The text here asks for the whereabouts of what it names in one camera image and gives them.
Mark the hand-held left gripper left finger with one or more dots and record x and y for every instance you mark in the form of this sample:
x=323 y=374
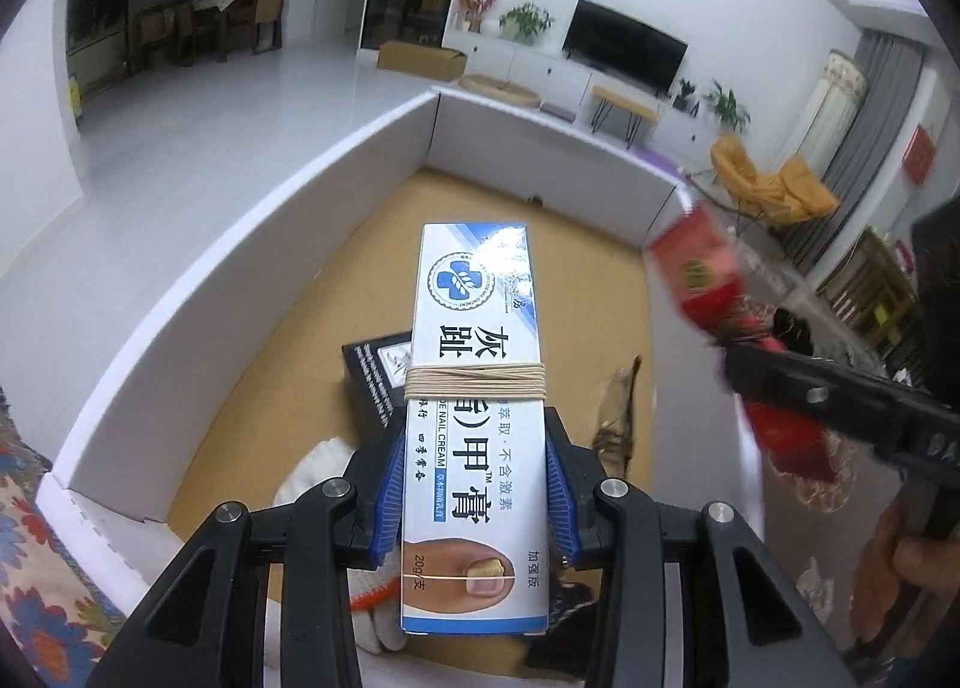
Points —
x=386 y=508

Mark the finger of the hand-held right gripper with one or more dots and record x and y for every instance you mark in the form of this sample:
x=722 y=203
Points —
x=810 y=388

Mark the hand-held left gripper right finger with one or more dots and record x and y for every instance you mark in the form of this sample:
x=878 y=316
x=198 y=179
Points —
x=561 y=500

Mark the black box with white labels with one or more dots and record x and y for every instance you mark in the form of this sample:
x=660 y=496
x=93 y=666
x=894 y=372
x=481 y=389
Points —
x=375 y=373

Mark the red packet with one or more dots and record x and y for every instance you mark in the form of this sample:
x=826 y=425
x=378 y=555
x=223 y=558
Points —
x=697 y=268

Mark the white and blue cream box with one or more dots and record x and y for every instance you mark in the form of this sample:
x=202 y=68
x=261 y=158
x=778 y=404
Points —
x=472 y=328

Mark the white cardboard storage box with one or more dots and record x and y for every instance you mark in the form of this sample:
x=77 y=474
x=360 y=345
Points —
x=225 y=268

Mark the person's right hand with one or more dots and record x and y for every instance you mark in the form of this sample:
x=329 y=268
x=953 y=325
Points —
x=915 y=583

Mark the white knitted glove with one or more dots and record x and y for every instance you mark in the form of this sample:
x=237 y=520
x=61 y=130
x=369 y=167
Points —
x=315 y=470

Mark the yellow lounge chair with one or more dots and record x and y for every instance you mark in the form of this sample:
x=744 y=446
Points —
x=750 y=185

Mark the grey curtain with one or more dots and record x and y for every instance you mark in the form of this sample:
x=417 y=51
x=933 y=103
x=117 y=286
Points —
x=877 y=133

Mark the purple floor mat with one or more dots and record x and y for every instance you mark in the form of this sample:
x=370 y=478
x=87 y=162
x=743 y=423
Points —
x=654 y=163

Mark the white standing air conditioner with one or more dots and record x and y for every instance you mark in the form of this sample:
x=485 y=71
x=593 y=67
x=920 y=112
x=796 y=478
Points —
x=834 y=103

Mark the tall green potted plant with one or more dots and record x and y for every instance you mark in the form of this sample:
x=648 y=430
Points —
x=726 y=106

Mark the small potted plant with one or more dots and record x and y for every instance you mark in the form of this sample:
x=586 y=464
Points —
x=685 y=95

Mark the wooden bench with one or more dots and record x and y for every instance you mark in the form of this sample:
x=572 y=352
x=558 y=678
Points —
x=626 y=100

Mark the floral printed cloth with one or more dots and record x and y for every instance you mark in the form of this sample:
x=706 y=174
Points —
x=37 y=545

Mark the dark floor cushion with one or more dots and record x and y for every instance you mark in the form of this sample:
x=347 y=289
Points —
x=559 y=110

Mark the black television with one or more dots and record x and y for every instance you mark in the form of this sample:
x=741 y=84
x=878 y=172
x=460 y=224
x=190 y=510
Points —
x=626 y=42

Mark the round straw mat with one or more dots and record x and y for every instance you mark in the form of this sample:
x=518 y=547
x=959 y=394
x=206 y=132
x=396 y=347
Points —
x=496 y=89

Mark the white television cabinet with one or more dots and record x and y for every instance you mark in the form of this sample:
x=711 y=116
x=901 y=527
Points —
x=540 y=69

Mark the brown cardboard box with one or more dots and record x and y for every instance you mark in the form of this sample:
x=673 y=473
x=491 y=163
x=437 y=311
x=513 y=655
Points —
x=420 y=61

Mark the leafy potted plant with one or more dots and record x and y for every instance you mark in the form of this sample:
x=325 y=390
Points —
x=527 y=20

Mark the vase of red flowers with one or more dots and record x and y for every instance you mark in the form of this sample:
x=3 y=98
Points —
x=478 y=5

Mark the wooden dining chair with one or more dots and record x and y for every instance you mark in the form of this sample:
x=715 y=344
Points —
x=270 y=12
x=161 y=35

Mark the dark dining table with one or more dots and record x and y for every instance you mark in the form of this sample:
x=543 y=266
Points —
x=221 y=9

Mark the red wall hanging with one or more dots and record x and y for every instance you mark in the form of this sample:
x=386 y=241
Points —
x=921 y=154

